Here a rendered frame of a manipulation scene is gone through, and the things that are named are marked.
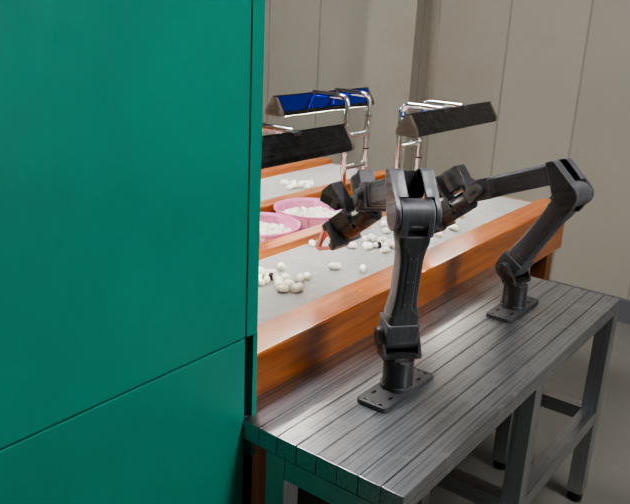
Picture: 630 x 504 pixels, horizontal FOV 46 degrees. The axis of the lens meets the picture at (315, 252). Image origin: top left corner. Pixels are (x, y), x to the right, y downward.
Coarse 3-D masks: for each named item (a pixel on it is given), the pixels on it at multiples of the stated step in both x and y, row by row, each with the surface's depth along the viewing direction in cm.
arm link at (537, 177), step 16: (560, 160) 184; (496, 176) 193; (512, 176) 189; (528, 176) 186; (544, 176) 182; (560, 176) 177; (576, 176) 183; (496, 192) 193; (512, 192) 191; (560, 192) 178; (576, 192) 175; (592, 192) 181; (560, 208) 179
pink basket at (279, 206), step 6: (294, 198) 264; (300, 198) 265; (306, 198) 266; (312, 198) 266; (318, 198) 266; (276, 204) 256; (282, 204) 260; (288, 204) 262; (294, 204) 264; (300, 204) 265; (306, 204) 266; (312, 204) 266; (324, 204) 265; (276, 210) 248; (282, 210) 260; (336, 210) 263; (294, 216) 242; (300, 216) 241; (300, 222) 243; (306, 222) 243; (312, 222) 242; (318, 222) 242; (300, 228) 244; (306, 228) 244
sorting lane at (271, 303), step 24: (480, 216) 264; (360, 240) 229; (432, 240) 233; (264, 264) 204; (288, 264) 204; (312, 264) 205; (360, 264) 207; (384, 264) 208; (264, 288) 186; (312, 288) 188; (336, 288) 188; (264, 312) 171
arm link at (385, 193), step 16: (400, 176) 140; (416, 176) 144; (432, 176) 142; (368, 192) 160; (384, 192) 151; (400, 192) 139; (416, 192) 144; (432, 192) 140; (368, 208) 164; (400, 208) 137; (400, 224) 138
